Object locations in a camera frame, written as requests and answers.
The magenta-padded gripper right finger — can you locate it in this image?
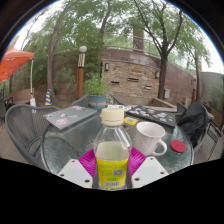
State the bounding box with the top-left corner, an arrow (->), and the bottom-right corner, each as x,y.
127,146 -> 170,190

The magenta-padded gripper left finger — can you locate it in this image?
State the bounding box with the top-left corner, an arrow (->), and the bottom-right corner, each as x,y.
57,148 -> 98,190

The clear bottle with yellow label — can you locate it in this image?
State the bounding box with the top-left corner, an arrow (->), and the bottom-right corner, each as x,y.
92,107 -> 133,191

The white mug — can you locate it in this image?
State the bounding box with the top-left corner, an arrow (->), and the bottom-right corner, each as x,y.
134,121 -> 169,158

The flat round red coaster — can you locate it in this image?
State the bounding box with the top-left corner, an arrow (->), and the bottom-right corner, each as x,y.
170,139 -> 187,154

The yellow card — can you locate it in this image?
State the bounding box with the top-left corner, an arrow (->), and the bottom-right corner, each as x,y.
123,116 -> 139,127

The grey laptop with stickers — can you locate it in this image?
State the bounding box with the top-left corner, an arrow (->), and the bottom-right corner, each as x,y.
42,105 -> 99,131

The black laptop with stickers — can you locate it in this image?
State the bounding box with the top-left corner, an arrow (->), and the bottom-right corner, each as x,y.
125,105 -> 178,129

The grey wicker chair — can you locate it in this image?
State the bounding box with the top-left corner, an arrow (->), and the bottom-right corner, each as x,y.
4,104 -> 62,168
175,101 -> 215,155
71,93 -> 126,110

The black bag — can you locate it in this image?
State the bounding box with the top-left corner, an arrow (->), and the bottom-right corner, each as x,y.
176,102 -> 211,140

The white printed booklet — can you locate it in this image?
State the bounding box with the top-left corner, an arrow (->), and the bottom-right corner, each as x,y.
106,104 -> 133,113

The dark metal chair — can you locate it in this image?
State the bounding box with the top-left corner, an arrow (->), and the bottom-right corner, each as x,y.
206,119 -> 224,161

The yellow and blue striped cone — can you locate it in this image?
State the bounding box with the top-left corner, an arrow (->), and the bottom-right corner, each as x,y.
44,88 -> 54,107

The green plant in teal pot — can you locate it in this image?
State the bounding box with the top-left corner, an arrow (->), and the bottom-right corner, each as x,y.
82,72 -> 113,111

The wooden bench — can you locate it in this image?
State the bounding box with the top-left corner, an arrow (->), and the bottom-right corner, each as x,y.
6,88 -> 36,105

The orange patio umbrella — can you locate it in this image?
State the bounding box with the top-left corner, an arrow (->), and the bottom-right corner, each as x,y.
0,49 -> 37,108

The wooden lamp post, white globe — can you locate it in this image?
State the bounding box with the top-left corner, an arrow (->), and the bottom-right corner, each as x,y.
75,45 -> 89,101

